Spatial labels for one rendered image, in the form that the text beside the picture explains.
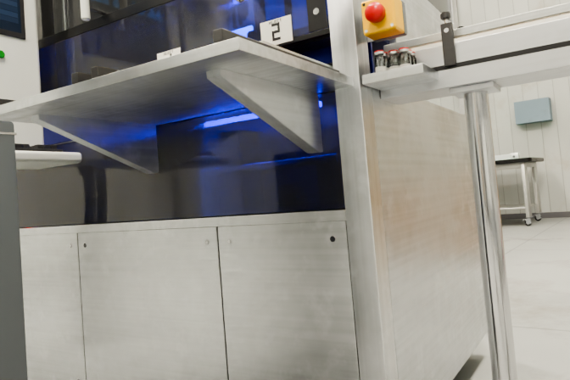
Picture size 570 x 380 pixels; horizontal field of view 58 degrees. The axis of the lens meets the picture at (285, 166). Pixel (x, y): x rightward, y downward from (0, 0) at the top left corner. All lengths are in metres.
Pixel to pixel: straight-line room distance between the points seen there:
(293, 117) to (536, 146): 7.28
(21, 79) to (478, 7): 7.63
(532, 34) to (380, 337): 0.67
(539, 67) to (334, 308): 0.64
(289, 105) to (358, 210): 0.26
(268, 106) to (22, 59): 0.97
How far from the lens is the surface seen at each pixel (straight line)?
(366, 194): 1.09
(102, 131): 1.32
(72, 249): 1.73
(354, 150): 1.10
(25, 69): 1.75
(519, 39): 1.15
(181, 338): 1.44
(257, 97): 0.94
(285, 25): 1.22
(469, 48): 1.16
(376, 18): 1.09
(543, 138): 8.20
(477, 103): 1.18
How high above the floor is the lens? 0.65
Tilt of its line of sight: 3 degrees up
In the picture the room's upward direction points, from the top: 5 degrees counter-clockwise
